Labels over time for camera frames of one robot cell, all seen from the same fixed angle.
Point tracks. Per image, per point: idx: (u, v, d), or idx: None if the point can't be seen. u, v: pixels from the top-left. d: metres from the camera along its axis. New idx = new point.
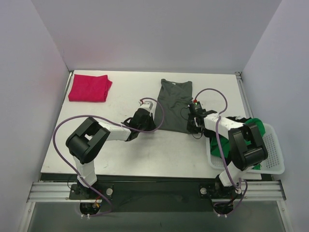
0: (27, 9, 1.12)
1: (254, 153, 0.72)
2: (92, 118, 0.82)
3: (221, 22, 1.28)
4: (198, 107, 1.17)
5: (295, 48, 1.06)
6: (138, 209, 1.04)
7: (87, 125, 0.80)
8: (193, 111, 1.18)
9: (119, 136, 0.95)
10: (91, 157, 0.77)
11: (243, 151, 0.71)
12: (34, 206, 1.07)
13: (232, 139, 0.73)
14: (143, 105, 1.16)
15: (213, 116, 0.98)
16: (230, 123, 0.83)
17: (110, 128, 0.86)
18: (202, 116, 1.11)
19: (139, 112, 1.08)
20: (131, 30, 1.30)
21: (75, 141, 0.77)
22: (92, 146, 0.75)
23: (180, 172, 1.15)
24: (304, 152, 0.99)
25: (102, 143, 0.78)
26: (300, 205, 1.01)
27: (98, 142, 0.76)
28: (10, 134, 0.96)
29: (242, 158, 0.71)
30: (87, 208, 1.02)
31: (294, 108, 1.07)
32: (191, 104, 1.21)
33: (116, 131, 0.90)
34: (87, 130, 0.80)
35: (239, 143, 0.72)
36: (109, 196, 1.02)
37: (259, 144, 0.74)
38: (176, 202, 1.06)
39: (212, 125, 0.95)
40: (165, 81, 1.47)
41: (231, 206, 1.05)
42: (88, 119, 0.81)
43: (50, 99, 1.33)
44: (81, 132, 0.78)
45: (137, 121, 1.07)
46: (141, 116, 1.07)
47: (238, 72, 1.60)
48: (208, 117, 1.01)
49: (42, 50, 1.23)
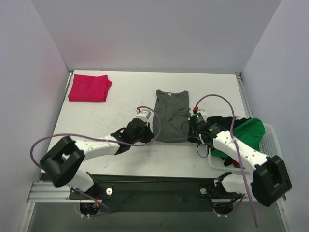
0: (28, 9, 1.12)
1: (280, 188, 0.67)
2: (68, 137, 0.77)
3: (221, 21, 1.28)
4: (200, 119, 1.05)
5: (296, 48, 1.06)
6: (138, 208, 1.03)
7: (62, 146, 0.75)
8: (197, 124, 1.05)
9: (105, 151, 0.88)
10: (64, 180, 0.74)
11: (270, 192, 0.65)
12: (34, 206, 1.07)
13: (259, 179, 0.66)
14: (140, 114, 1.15)
15: (224, 137, 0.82)
16: (251, 154, 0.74)
17: (91, 147, 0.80)
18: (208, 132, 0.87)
19: (132, 123, 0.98)
20: (131, 30, 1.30)
21: (48, 163, 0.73)
22: (65, 171, 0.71)
23: (180, 173, 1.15)
24: (304, 152, 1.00)
25: (76, 167, 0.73)
26: (300, 205, 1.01)
27: (69, 167, 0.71)
28: (10, 133, 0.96)
29: (269, 197, 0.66)
30: (87, 208, 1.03)
31: (294, 108, 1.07)
32: (193, 115, 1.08)
33: (98, 150, 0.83)
34: (63, 150, 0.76)
35: (267, 182, 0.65)
36: (109, 197, 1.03)
37: (284, 179, 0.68)
38: (176, 202, 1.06)
39: (223, 147, 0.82)
40: (161, 92, 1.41)
41: (231, 206, 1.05)
42: (63, 139, 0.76)
43: (50, 99, 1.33)
44: (55, 153, 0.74)
45: (131, 131, 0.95)
46: (135, 127, 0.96)
47: (238, 72, 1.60)
48: (217, 137, 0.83)
49: (42, 50, 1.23)
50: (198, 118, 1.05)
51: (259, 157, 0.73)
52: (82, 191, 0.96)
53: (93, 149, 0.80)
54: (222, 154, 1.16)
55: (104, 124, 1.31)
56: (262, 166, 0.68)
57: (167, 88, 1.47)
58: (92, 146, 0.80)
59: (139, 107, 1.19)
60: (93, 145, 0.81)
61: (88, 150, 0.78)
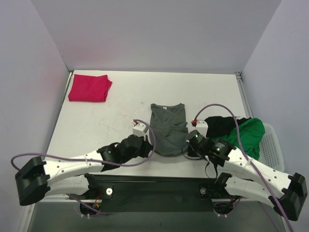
0: (28, 9, 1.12)
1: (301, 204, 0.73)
2: (37, 160, 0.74)
3: (221, 21, 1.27)
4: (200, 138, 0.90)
5: (295, 48, 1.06)
6: (138, 209, 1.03)
7: (29, 168, 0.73)
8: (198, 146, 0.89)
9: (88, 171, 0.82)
10: (30, 200, 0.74)
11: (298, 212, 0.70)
12: (34, 206, 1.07)
13: (290, 205, 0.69)
14: (136, 126, 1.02)
15: (237, 158, 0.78)
16: (273, 177, 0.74)
17: (63, 170, 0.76)
18: (217, 152, 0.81)
19: (127, 140, 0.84)
20: (131, 30, 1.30)
21: (18, 181, 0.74)
22: (25, 196, 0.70)
23: (179, 172, 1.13)
24: (304, 152, 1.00)
25: (37, 193, 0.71)
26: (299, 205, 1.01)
27: (31, 192, 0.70)
28: (11, 133, 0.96)
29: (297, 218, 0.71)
30: (87, 208, 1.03)
31: (294, 108, 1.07)
32: (191, 135, 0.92)
33: (73, 171, 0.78)
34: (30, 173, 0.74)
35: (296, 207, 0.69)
36: (109, 196, 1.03)
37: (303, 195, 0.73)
38: (176, 202, 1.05)
39: (238, 169, 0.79)
40: (155, 106, 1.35)
41: (231, 206, 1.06)
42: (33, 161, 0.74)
43: (50, 99, 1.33)
44: (24, 175, 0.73)
45: (122, 151, 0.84)
46: (129, 146, 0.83)
47: (238, 72, 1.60)
48: (231, 160, 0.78)
49: (42, 50, 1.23)
50: (198, 137, 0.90)
51: (281, 179, 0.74)
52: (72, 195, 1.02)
53: (64, 172, 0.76)
54: None
55: (103, 125, 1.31)
56: (290, 191, 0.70)
57: (167, 88, 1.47)
58: (64, 168, 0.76)
59: (135, 121, 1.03)
60: (65, 167, 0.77)
61: (56, 174, 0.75)
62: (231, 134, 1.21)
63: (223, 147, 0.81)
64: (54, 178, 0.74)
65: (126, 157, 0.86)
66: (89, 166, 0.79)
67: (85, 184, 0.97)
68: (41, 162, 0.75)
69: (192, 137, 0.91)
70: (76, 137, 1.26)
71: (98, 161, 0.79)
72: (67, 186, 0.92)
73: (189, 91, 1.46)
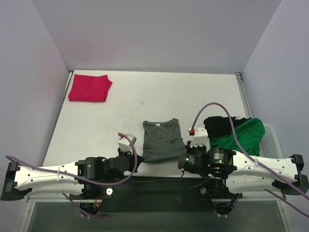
0: (28, 8, 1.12)
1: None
2: (14, 165, 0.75)
3: (221, 21, 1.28)
4: (193, 159, 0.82)
5: (296, 47, 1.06)
6: (138, 209, 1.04)
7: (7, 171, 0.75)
8: (198, 167, 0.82)
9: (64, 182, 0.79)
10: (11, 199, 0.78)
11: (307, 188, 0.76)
12: (34, 206, 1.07)
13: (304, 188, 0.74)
14: (120, 141, 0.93)
15: (243, 162, 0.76)
16: (282, 167, 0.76)
17: (32, 179, 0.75)
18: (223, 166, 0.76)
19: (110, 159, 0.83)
20: (132, 30, 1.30)
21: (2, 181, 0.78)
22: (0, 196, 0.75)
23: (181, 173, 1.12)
24: (304, 152, 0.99)
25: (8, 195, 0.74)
26: (299, 204, 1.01)
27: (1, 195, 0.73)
28: (10, 133, 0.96)
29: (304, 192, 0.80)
30: (87, 208, 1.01)
31: (294, 108, 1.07)
32: (182, 161, 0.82)
33: (43, 181, 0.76)
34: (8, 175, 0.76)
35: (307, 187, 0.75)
36: (109, 197, 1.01)
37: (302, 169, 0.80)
38: (177, 202, 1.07)
39: (246, 173, 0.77)
40: (147, 123, 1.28)
41: (230, 206, 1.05)
42: (10, 165, 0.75)
43: (50, 99, 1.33)
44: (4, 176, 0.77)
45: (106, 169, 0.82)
46: (113, 166, 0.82)
47: (238, 72, 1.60)
48: (238, 167, 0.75)
49: (41, 50, 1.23)
50: (189, 160, 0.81)
51: (288, 167, 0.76)
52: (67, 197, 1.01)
53: (34, 182, 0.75)
54: None
55: (103, 124, 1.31)
56: (301, 176, 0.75)
57: (167, 88, 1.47)
58: (34, 178, 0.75)
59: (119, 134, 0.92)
60: (35, 177, 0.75)
61: (24, 182, 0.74)
62: (231, 134, 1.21)
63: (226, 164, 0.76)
64: (22, 186, 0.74)
65: (108, 177, 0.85)
66: (61, 179, 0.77)
67: (77, 187, 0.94)
68: (15, 167, 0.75)
69: (184, 163, 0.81)
70: (76, 137, 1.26)
71: (69, 176, 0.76)
72: (57, 187, 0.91)
73: (189, 91, 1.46)
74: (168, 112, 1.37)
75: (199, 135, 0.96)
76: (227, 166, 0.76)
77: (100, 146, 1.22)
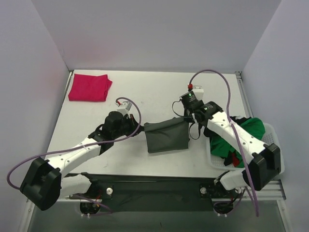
0: (27, 8, 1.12)
1: (268, 176, 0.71)
2: (38, 160, 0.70)
3: (221, 21, 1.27)
4: (192, 98, 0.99)
5: (296, 47, 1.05)
6: (139, 208, 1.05)
7: (34, 172, 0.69)
8: (189, 103, 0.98)
9: (89, 155, 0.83)
10: (49, 202, 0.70)
11: (262, 178, 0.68)
12: (34, 206, 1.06)
13: (256, 168, 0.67)
14: (119, 107, 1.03)
15: (221, 119, 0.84)
16: (248, 141, 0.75)
17: (68, 160, 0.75)
18: (203, 112, 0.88)
19: (109, 117, 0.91)
20: (131, 29, 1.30)
21: (28, 190, 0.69)
22: (44, 197, 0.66)
23: (180, 173, 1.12)
24: (304, 152, 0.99)
25: (55, 187, 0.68)
26: (299, 203, 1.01)
27: (48, 190, 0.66)
28: (10, 133, 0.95)
29: (260, 185, 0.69)
30: (87, 207, 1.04)
31: (294, 108, 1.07)
32: (185, 95, 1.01)
33: (77, 160, 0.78)
34: (37, 175, 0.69)
35: (261, 172, 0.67)
36: (109, 196, 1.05)
37: (276, 167, 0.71)
38: (177, 202, 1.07)
39: (219, 130, 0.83)
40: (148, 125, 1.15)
41: (230, 206, 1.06)
42: (34, 163, 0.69)
43: (50, 98, 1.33)
44: (31, 181, 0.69)
45: (111, 128, 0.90)
46: (114, 122, 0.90)
47: (238, 72, 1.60)
48: (213, 119, 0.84)
49: (41, 50, 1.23)
50: (190, 96, 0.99)
51: (257, 145, 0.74)
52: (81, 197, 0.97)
53: (71, 162, 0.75)
54: (222, 154, 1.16)
55: None
56: (259, 156, 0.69)
57: (167, 88, 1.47)
58: (69, 159, 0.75)
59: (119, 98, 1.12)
60: (69, 157, 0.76)
61: (64, 165, 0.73)
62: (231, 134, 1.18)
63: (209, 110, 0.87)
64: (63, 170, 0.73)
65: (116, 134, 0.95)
66: (89, 150, 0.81)
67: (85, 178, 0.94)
68: (42, 162, 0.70)
69: (186, 94, 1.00)
70: (76, 137, 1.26)
71: (94, 143, 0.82)
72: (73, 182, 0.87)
73: None
74: (168, 111, 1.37)
75: (197, 92, 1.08)
76: (205, 112, 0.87)
77: None
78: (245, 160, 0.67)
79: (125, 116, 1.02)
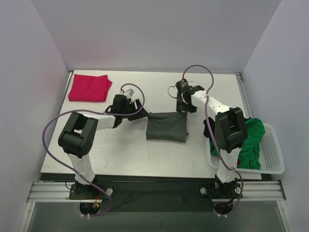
0: (27, 9, 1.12)
1: (236, 134, 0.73)
2: (77, 112, 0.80)
3: (221, 21, 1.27)
4: (185, 84, 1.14)
5: (296, 47, 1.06)
6: (138, 209, 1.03)
7: (75, 119, 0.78)
8: (180, 88, 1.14)
9: (106, 124, 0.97)
10: (87, 148, 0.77)
11: (226, 133, 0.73)
12: (34, 206, 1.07)
13: (218, 123, 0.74)
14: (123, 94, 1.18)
15: (200, 94, 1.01)
16: (217, 106, 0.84)
17: (97, 117, 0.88)
18: (189, 91, 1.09)
19: (117, 97, 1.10)
20: (131, 30, 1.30)
21: (67, 137, 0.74)
22: (87, 137, 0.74)
23: (180, 173, 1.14)
24: (304, 152, 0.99)
25: (94, 131, 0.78)
26: (299, 203, 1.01)
27: (90, 131, 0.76)
28: (10, 133, 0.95)
29: (226, 141, 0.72)
30: (87, 208, 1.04)
31: (294, 108, 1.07)
32: (178, 81, 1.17)
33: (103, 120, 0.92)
34: (75, 124, 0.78)
35: (224, 126, 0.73)
36: (110, 196, 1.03)
37: (241, 127, 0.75)
38: (177, 202, 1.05)
39: (200, 104, 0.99)
40: (152, 117, 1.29)
41: (230, 206, 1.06)
42: (72, 114, 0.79)
43: (50, 98, 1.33)
44: (70, 129, 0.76)
45: (118, 107, 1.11)
46: (121, 101, 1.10)
47: (238, 72, 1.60)
48: (195, 94, 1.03)
49: (41, 50, 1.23)
50: (182, 82, 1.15)
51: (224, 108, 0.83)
52: (92, 182, 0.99)
53: (101, 118, 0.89)
54: None
55: None
56: (222, 114, 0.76)
57: (167, 88, 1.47)
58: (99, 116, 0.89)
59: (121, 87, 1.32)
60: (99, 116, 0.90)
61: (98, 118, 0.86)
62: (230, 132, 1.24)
63: (195, 88, 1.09)
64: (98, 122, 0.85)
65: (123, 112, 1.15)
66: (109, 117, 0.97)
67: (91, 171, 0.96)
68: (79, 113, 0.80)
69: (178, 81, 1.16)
70: None
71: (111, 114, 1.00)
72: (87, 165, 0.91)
73: None
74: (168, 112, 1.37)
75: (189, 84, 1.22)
76: (190, 90, 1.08)
77: (100, 146, 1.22)
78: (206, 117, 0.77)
79: (128, 101, 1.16)
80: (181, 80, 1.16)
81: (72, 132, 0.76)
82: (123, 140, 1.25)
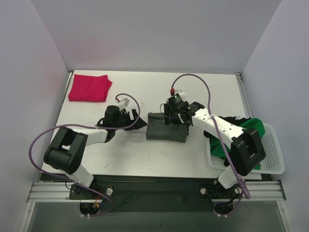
0: (27, 9, 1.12)
1: (254, 158, 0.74)
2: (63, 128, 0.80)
3: (221, 21, 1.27)
4: (178, 100, 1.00)
5: (296, 47, 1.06)
6: (138, 208, 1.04)
7: (62, 136, 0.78)
8: (175, 105, 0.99)
9: (98, 138, 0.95)
10: (76, 165, 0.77)
11: (246, 160, 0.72)
12: (34, 206, 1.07)
13: (236, 150, 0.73)
14: (118, 104, 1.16)
15: (203, 114, 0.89)
16: (228, 128, 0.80)
17: (87, 132, 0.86)
18: (187, 110, 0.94)
19: (108, 110, 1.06)
20: (131, 30, 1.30)
21: (53, 155, 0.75)
22: (74, 154, 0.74)
23: (180, 173, 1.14)
24: (304, 152, 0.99)
25: (83, 148, 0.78)
26: (299, 204, 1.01)
27: (78, 148, 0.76)
28: (10, 133, 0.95)
29: (246, 166, 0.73)
30: (87, 208, 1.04)
31: (294, 108, 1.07)
32: (171, 97, 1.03)
33: (94, 134, 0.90)
34: (63, 140, 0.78)
35: (243, 153, 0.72)
36: (109, 196, 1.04)
37: (259, 149, 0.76)
38: (176, 202, 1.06)
39: (203, 125, 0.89)
40: (152, 117, 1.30)
41: (230, 206, 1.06)
42: (60, 129, 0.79)
43: (50, 99, 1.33)
44: (57, 146, 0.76)
45: (111, 120, 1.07)
46: (113, 114, 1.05)
47: (238, 72, 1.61)
48: (196, 115, 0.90)
49: (41, 50, 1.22)
50: (176, 98, 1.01)
51: (236, 129, 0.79)
52: (89, 186, 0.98)
53: (91, 133, 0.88)
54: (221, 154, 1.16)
55: None
56: (239, 140, 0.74)
57: (167, 88, 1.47)
58: (89, 131, 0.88)
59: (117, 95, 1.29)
60: (89, 130, 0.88)
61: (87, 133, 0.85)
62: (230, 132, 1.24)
63: (195, 107, 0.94)
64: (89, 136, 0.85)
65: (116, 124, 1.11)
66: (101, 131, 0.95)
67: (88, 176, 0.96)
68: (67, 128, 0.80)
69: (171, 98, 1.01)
70: None
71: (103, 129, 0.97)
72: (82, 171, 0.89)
73: (189, 91, 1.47)
74: None
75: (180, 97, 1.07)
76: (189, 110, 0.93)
77: (100, 146, 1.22)
78: (222, 143, 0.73)
79: (123, 111, 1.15)
80: (174, 95, 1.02)
81: (60, 149, 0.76)
82: (123, 141, 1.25)
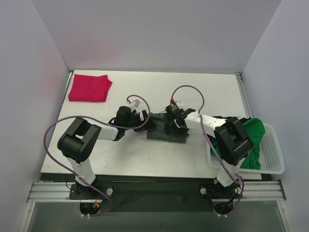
0: (27, 9, 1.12)
1: (241, 146, 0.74)
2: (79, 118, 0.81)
3: (221, 21, 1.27)
4: (175, 108, 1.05)
5: (296, 47, 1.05)
6: (138, 208, 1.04)
7: (77, 124, 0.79)
8: (172, 112, 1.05)
9: (109, 135, 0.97)
10: (86, 154, 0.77)
11: (232, 147, 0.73)
12: (34, 206, 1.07)
13: (219, 137, 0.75)
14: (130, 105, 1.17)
15: (192, 115, 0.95)
16: (213, 121, 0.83)
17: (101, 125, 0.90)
18: (180, 116, 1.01)
19: (120, 110, 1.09)
20: (131, 30, 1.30)
21: (66, 142, 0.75)
22: (87, 142, 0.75)
23: (180, 172, 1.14)
24: (304, 152, 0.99)
25: (94, 139, 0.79)
26: (299, 204, 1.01)
27: (91, 137, 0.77)
28: (10, 133, 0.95)
29: (234, 154, 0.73)
30: (87, 207, 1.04)
31: (294, 108, 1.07)
32: (168, 105, 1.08)
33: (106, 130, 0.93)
34: (77, 129, 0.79)
35: (226, 140, 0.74)
36: (110, 196, 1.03)
37: (244, 137, 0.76)
38: (176, 201, 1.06)
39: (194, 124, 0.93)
40: None
41: (231, 206, 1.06)
42: (76, 119, 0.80)
43: (50, 98, 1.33)
44: (71, 132, 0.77)
45: (121, 120, 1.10)
46: (124, 114, 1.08)
47: (238, 72, 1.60)
48: (188, 117, 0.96)
49: (41, 49, 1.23)
50: (172, 106, 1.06)
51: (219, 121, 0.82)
52: (91, 184, 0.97)
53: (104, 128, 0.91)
54: None
55: None
56: (220, 128, 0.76)
57: (167, 88, 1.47)
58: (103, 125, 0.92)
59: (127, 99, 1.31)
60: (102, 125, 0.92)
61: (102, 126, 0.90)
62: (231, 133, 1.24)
63: (188, 110, 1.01)
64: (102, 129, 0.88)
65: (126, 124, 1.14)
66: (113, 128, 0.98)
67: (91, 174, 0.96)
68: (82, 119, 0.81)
69: (168, 107, 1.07)
70: None
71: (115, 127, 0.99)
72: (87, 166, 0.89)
73: (189, 91, 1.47)
74: None
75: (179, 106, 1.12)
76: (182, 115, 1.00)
77: (100, 146, 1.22)
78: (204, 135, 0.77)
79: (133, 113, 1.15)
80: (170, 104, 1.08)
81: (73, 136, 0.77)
82: (124, 140, 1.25)
